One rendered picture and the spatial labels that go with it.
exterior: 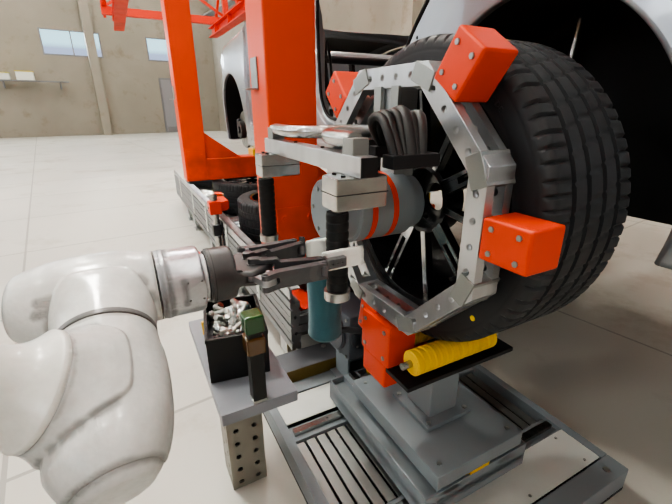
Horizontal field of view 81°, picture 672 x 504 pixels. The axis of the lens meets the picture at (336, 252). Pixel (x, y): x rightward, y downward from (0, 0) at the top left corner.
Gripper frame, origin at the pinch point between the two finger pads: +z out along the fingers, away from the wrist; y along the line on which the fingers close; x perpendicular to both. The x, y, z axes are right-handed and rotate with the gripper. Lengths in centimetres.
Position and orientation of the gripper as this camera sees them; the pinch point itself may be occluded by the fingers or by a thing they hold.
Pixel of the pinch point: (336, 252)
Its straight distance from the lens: 62.0
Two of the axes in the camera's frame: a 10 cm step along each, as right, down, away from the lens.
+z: 8.8, -1.6, 4.4
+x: 0.0, -9.4, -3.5
